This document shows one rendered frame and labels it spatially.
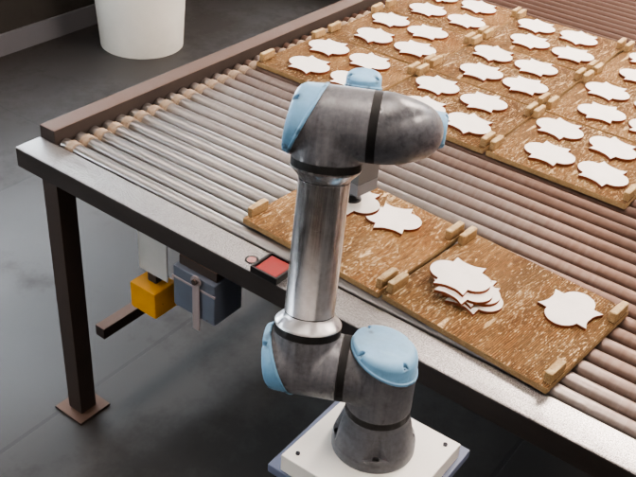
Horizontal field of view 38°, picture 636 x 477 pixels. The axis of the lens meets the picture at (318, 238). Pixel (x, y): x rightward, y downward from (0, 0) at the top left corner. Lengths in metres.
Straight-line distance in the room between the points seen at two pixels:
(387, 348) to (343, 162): 0.33
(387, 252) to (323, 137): 0.75
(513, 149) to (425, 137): 1.21
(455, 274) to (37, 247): 2.15
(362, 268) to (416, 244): 0.17
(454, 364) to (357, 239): 0.44
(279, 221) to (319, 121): 0.81
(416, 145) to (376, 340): 0.35
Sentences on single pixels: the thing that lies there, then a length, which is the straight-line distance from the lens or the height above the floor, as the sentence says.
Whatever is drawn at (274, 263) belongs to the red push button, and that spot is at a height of 0.93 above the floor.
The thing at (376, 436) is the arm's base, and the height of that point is 0.98.
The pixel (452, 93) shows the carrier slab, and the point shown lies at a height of 0.95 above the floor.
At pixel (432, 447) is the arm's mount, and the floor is 0.91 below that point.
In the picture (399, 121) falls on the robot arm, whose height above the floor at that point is 1.51.
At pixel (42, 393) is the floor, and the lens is 3.15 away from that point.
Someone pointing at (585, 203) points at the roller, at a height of 0.92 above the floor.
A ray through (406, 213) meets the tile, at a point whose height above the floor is 0.94.
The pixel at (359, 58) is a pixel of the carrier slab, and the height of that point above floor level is 0.95.
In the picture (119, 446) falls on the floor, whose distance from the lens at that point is 2.94.
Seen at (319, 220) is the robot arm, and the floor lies 1.34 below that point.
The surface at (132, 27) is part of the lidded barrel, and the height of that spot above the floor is 0.19.
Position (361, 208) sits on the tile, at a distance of 2.04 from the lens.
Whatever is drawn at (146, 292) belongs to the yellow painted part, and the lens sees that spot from 2.37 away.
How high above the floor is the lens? 2.15
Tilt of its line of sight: 34 degrees down
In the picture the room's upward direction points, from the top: 5 degrees clockwise
